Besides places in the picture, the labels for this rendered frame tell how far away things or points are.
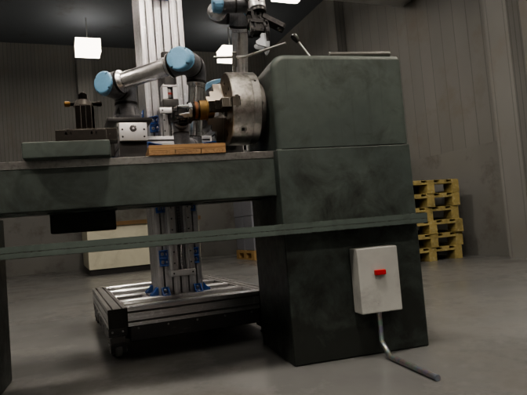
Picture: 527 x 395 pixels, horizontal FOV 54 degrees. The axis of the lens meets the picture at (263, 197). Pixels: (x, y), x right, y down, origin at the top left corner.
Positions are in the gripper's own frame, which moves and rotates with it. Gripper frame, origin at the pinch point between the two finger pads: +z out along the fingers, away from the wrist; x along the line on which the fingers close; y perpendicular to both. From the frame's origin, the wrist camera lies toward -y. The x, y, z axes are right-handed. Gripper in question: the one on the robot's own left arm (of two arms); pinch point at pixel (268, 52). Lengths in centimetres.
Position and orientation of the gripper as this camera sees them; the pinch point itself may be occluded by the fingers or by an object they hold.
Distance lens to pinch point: 231.8
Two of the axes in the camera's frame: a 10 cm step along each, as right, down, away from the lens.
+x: 2.4, -2.4, -9.4
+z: 1.2, 9.7, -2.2
